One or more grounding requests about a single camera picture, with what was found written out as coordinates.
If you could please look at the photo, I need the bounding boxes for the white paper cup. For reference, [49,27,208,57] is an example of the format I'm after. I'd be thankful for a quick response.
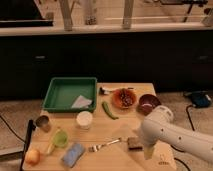
[76,111,93,129]

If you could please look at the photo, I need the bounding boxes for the dark chalkboard eraser block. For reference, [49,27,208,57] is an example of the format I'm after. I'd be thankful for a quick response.
[127,137,143,150]

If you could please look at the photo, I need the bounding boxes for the dark red bowl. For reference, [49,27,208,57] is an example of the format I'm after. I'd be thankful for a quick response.
[138,94,161,115]

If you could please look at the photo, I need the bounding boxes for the black clamp stand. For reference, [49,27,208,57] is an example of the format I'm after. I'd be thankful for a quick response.
[0,120,36,171]

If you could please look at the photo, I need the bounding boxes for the silver metal fork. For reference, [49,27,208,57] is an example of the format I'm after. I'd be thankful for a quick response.
[88,138,122,152]

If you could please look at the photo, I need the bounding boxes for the orange bowl with beans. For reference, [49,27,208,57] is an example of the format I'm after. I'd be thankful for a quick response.
[112,88,136,109]

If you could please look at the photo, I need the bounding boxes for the blue black device on floor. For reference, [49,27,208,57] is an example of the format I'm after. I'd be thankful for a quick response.
[184,91,212,108]

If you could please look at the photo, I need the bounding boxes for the green plastic tray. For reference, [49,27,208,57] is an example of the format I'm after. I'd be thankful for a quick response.
[43,77,97,113]

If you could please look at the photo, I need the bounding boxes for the white folded paper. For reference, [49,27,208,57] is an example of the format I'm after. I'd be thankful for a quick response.
[72,95,92,108]

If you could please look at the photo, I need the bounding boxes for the green plastic scoop cup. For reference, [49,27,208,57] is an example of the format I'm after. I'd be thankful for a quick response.
[46,129,68,155]

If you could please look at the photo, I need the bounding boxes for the green chili pepper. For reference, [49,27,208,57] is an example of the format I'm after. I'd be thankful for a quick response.
[102,101,119,120]

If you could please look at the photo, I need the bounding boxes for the brush with white head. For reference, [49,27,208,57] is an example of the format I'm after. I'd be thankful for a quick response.
[99,87,134,95]

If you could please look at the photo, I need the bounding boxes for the black power cable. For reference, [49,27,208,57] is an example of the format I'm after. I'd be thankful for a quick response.
[169,104,201,171]

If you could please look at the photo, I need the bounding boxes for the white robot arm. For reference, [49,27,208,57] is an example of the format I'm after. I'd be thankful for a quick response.
[138,105,213,164]

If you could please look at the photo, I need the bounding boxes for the yellow onion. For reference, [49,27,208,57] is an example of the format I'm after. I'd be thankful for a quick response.
[25,149,40,165]

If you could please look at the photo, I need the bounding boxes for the small metal cup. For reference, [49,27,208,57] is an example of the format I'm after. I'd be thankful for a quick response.
[35,115,51,132]

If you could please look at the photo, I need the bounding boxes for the blue sponge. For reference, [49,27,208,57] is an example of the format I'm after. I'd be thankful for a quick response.
[62,143,85,168]

